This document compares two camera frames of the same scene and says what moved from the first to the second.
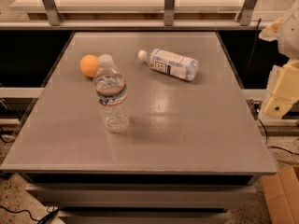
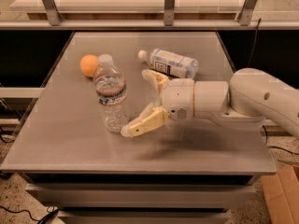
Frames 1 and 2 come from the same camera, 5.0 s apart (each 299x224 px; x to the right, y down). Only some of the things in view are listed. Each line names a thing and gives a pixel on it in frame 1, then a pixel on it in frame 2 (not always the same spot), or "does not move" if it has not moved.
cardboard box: [281, 194] does not move
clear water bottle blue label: [111, 92] does not move
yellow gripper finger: [282, 90] → [150, 120]
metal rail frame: [54, 21] does not move
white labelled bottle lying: [170, 64] does not move
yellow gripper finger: [271, 32] → [157, 79]
